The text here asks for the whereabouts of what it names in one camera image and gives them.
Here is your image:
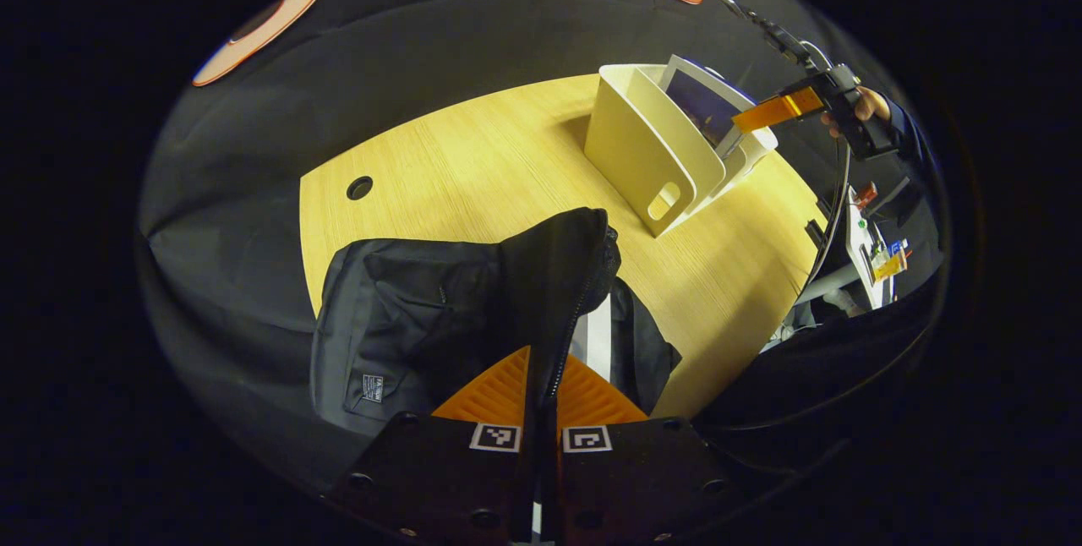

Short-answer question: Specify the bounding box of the white desk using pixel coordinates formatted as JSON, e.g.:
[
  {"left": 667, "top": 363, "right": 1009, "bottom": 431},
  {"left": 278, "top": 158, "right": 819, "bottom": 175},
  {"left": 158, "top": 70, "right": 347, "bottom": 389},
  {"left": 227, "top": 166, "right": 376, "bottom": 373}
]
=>
[{"left": 844, "top": 184, "right": 899, "bottom": 312}]

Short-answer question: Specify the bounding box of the yellow packet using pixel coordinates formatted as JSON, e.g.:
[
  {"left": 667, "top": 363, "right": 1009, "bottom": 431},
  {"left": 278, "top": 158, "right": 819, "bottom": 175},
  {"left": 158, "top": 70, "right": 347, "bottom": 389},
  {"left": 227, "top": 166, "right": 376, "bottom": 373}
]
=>
[{"left": 873, "top": 248, "right": 910, "bottom": 282}]

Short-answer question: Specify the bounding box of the black cable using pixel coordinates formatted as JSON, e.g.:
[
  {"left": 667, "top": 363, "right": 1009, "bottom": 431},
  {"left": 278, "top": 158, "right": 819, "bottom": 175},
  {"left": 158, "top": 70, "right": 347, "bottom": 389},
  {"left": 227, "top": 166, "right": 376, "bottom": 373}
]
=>
[
  {"left": 700, "top": 305, "right": 937, "bottom": 433},
  {"left": 790, "top": 139, "right": 851, "bottom": 306}
]

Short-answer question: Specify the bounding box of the portrait cover book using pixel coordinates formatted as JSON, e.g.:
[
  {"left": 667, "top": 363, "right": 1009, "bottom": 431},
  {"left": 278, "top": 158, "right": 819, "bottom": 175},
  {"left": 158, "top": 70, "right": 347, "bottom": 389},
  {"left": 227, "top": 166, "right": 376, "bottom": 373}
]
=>
[{"left": 571, "top": 292, "right": 613, "bottom": 384}]

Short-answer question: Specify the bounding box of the black schoolbag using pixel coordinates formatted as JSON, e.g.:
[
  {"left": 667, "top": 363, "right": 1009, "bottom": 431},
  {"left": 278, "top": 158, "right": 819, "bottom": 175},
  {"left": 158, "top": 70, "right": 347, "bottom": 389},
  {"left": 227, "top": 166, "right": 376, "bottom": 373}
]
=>
[{"left": 310, "top": 206, "right": 684, "bottom": 530}]

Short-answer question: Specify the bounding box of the white bookshelf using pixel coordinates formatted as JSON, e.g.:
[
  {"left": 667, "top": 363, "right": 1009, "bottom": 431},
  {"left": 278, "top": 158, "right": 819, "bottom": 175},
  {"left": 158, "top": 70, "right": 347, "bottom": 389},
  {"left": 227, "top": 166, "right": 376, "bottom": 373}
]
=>
[{"left": 583, "top": 54, "right": 779, "bottom": 239}]

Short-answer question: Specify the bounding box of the blue cover book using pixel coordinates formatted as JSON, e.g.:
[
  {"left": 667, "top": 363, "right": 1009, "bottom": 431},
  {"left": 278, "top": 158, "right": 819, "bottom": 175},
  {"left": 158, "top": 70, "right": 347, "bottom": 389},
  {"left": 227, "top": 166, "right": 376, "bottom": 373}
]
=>
[{"left": 659, "top": 54, "right": 759, "bottom": 161}]

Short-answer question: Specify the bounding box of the person's dark clothing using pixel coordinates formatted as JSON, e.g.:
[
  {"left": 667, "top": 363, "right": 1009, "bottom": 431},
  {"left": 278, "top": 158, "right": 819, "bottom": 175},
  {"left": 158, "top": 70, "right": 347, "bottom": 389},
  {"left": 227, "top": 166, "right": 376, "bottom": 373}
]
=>
[{"left": 693, "top": 276, "right": 941, "bottom": 479}]

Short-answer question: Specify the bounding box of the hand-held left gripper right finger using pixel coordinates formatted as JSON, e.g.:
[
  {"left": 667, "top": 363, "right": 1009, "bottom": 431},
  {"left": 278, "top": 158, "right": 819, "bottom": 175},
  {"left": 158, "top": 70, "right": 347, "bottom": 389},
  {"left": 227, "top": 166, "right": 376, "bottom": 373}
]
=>
[{"left": 554, "top": 347, "right": 746, "bottom": 546}]

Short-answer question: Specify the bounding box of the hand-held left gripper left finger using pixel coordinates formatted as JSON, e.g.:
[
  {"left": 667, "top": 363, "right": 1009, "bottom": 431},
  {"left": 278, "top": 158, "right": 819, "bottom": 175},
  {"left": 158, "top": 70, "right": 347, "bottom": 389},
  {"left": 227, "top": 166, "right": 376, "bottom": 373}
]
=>
[{"left": 325, "top": 346, "right": 532, "bottom": 545}]

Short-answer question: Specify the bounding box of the black backdrop cloth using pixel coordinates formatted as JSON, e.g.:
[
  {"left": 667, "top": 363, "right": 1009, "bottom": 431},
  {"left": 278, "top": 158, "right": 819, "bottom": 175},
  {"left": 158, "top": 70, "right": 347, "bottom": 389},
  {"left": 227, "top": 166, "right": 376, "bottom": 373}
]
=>
[{"left": 135, "top": 0, "right": 897, "bottom": 496}]

